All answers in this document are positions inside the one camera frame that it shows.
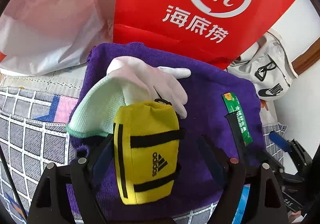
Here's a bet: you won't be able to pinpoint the green sachet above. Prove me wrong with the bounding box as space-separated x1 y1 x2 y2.
222 93 253 146

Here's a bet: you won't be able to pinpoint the blue tissue pack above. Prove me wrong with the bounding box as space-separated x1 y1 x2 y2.
236 184 251 224

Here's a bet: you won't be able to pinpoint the white plastic shopping bag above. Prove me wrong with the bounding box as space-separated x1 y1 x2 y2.
0 0 118 77

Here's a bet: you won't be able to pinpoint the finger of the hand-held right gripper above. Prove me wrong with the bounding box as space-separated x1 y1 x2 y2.
269 131 290 151
261 150 287 174

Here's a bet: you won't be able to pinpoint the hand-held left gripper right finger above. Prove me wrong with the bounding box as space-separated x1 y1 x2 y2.
197 135 288 224

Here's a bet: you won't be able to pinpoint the white glove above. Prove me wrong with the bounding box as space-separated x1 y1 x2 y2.
106 56 192 119

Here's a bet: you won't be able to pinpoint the purple towel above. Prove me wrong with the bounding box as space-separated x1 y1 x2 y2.
67 42 266 214

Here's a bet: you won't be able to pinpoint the light green cloth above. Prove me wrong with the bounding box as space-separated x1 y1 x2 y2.
65 75 130 138

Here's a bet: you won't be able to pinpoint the yellow mini pouch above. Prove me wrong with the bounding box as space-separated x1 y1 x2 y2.
113 99 185 205

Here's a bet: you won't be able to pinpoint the red paper bag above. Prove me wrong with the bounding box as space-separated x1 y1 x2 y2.
112 0 300 71

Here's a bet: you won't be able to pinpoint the brown wooden door frame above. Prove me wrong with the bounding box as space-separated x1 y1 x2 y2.
291 39 320 77

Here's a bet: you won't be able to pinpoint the grey waist bag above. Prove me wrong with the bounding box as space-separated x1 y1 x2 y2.
226 28 299 101

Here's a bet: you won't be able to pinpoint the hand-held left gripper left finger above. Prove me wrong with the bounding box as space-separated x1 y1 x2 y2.
27 134 115 224

